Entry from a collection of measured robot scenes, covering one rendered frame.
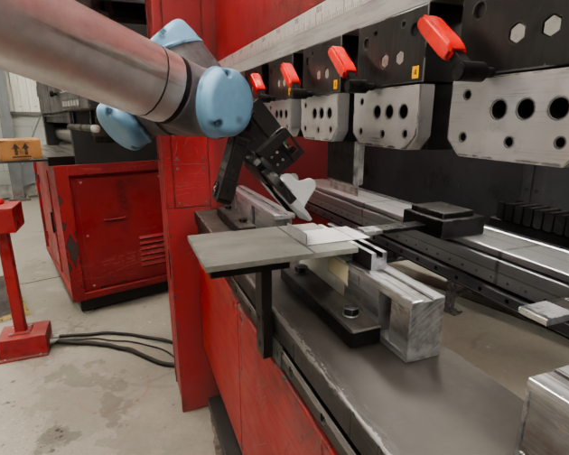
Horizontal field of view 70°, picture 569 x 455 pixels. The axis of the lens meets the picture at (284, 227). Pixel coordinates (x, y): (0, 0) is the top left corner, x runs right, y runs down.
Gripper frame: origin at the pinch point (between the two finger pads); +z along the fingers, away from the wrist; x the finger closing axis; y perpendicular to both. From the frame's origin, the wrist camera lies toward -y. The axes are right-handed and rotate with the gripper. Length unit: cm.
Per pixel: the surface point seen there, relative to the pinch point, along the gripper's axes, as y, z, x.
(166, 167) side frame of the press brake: -11, -9, 86
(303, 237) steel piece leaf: -2.3, 2.7, -3.1
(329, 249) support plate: -0.8, 5.6, -7.3
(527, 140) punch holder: 13.6, -7.7, -38.9
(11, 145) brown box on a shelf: -62, -55, 190
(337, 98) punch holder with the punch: 16.8, -11.5, -3.9
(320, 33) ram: 24.3, -19.7, 4.0
